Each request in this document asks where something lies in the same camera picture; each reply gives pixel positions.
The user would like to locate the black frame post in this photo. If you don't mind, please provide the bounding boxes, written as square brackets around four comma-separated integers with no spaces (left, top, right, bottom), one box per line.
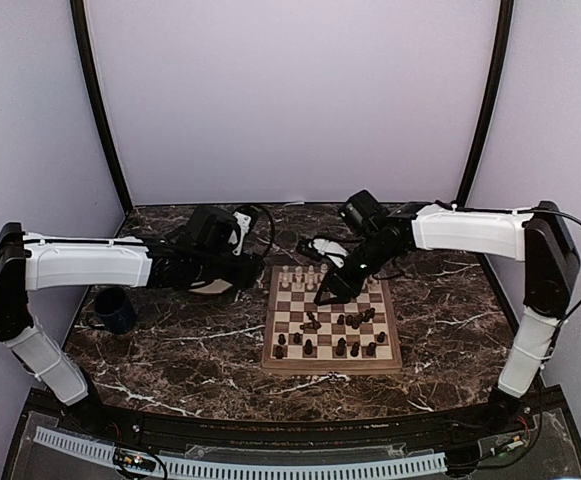
[69,0,134,213]
[455,0,515,206]

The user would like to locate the right black frame post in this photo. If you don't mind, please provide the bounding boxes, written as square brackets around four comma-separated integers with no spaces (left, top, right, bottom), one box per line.
[455,0,515,206]

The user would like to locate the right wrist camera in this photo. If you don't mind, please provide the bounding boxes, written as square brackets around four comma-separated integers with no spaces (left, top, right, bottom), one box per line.
[296,237,349,268]

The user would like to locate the left black frame post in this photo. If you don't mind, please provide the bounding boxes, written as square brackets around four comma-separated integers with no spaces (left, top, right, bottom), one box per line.
[69,0,134,213]

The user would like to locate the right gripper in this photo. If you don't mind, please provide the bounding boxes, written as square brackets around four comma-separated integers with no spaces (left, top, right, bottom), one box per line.
[314,235,399,305]

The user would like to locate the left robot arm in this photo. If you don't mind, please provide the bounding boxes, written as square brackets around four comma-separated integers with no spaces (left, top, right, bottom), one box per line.
[0,204,265,436]

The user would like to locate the cream decorated ceramic plate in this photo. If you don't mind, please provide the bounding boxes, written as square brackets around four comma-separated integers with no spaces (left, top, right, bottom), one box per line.
[188,279,233,296]

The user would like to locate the dark blue mug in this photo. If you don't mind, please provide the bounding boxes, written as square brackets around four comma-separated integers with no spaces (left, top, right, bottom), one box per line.
[88,287,137,335]

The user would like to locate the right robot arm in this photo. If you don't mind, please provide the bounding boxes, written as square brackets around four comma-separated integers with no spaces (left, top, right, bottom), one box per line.
[301,190,581,434]

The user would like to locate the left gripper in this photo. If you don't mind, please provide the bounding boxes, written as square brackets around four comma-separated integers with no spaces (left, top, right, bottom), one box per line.
[192,248,265,288]

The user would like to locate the white slotted cable duct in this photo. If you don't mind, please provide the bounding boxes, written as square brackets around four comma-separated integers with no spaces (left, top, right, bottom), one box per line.
[33,427,447,479]

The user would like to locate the wooden chess board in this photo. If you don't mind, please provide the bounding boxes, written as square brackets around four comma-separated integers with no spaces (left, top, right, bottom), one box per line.
[261,266,403,375]

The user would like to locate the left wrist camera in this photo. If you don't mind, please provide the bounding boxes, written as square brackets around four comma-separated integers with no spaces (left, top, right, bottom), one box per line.
[228,211,256,256]

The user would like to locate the black front rail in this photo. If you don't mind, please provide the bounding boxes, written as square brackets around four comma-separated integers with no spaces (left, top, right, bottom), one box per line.
[104,406,489,448]

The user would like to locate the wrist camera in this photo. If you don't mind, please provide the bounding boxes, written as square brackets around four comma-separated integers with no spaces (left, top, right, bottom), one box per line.
[228,211,256,256]
[296,237,349,268]

